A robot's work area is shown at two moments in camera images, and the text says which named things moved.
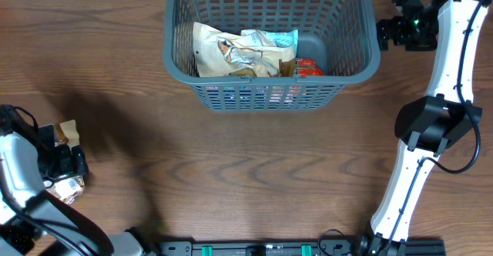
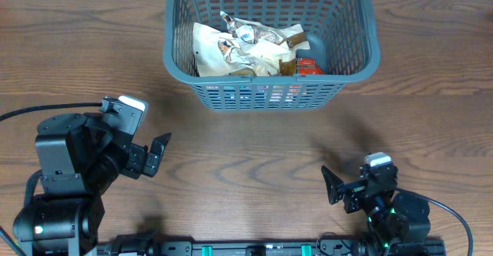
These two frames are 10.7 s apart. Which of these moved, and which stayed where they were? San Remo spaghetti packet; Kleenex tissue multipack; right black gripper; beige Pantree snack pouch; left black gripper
Moved: right black gripper; left black gripper; beige Pantree snack pouch
Stayed: San Remo spaghetti packet; Kleenex tissue multipack
